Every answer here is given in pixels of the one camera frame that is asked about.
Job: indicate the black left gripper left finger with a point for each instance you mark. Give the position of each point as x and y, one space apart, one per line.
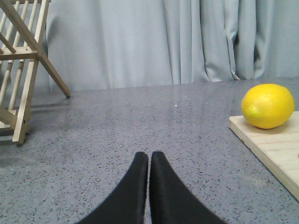
126 203

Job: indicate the wooden dish rack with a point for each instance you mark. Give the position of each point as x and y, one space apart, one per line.
22 28

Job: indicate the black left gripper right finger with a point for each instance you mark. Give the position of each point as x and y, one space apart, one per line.
170 200

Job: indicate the grey curtain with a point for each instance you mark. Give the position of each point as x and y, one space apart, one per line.
103 44

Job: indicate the yellow lemon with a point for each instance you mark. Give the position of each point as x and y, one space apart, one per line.
267 105

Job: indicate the light wooden cutting board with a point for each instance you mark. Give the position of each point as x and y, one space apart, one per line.
277 148

